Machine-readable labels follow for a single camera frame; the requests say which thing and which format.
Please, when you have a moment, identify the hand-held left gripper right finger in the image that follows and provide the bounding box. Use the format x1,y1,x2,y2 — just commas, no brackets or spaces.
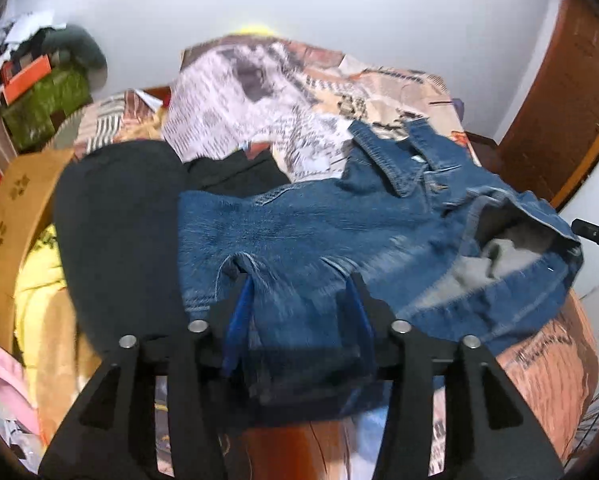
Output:
344,272,566,480

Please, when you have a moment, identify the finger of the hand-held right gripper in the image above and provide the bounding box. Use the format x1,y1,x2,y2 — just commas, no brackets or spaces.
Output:
571,218,599,257

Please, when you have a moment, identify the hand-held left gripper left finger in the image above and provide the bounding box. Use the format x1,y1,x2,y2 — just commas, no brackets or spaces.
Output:
38,272,258,480

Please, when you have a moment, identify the blue denim jacket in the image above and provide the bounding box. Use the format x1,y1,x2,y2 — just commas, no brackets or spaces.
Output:
177,119,586,429

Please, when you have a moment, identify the pile of white clothes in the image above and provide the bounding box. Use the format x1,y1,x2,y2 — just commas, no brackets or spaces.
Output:
0,9,69,62

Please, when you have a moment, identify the brown wooden door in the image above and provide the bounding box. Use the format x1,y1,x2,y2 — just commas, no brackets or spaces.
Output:
496,0,599,212

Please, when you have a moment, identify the black garment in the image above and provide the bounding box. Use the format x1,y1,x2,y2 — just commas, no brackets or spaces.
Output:
54,139,291,357

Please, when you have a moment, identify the yellow garment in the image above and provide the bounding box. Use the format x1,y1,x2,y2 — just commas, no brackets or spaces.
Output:
14,224,101,443

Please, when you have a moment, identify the wooden lap desk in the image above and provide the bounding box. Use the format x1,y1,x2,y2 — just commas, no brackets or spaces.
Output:
0,148,76,357

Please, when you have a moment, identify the pink plush toy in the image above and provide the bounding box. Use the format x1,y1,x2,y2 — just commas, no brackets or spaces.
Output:
0,340,41,443

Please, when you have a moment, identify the yellow round object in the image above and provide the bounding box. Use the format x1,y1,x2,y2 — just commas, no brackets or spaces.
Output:
228,22,281,39

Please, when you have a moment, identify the grey-green cloth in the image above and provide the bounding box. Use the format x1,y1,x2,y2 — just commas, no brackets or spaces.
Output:
38,24,109,75

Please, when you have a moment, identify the orange box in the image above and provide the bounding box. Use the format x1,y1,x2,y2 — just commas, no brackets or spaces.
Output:
2,54,52,104

